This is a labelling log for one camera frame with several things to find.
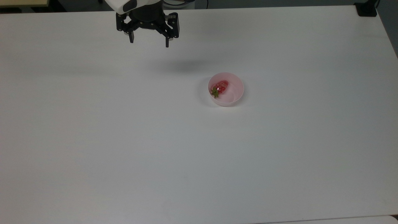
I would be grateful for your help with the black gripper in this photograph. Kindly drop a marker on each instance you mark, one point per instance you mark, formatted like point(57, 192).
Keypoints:
point(146, 18)

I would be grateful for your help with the red toy strawberry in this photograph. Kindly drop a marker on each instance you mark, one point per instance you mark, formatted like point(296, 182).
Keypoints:
point(221, 86)

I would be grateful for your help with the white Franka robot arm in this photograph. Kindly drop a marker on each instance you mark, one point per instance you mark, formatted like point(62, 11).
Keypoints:
point(119, 4)

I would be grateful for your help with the pink plastic bowl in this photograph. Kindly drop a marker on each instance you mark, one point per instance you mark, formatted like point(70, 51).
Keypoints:
point(230, 95)

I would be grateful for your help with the light wooden desk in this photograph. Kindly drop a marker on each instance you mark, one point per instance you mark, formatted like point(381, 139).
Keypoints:
point(21, 2)

